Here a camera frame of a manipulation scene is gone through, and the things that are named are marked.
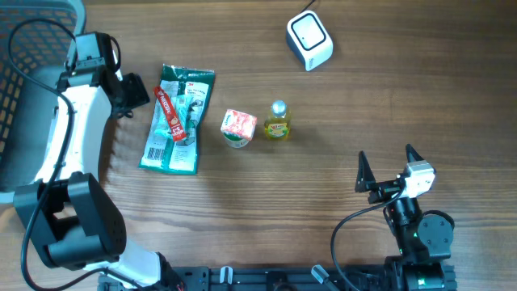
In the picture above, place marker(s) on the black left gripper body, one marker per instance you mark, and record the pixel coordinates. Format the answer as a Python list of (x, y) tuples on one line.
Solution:
[(133, 95)]

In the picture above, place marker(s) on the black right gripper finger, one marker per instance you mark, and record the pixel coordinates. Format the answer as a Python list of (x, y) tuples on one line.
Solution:
[(412, 155), (365, 180)]

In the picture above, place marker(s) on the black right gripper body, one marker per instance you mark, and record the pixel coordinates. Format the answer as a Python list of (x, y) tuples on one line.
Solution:
[(384, 191)]

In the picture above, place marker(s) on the red Nescafe stick sachet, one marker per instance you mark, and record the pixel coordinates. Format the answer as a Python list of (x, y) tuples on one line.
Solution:
[(172, 119)]

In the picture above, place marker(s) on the green 3M product package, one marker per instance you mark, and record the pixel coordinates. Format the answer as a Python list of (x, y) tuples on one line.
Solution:
[(189, 91)]

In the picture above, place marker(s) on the yellow dish soap bottle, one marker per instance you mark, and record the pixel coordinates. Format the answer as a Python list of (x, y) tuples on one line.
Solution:
[(277, 124)]

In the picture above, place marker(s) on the Knorr stock cube jar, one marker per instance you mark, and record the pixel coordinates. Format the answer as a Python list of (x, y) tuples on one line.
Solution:
[(238, 128)]

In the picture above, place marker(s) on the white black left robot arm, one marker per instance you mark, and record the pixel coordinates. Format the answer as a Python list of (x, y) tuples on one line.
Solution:
[(69, 219)]

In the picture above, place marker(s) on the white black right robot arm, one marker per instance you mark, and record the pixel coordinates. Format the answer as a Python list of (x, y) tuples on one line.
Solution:
[(424, 238)]

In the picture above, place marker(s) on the white barcode scanner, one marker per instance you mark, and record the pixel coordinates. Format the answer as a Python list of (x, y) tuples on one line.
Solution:
[(309, 40)]

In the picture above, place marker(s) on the grey plastic shopping basket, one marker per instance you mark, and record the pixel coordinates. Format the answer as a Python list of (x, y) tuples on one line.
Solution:
[(35, 45)]

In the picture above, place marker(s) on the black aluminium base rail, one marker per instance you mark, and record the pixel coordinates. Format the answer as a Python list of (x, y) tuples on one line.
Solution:
[(365, 277)]

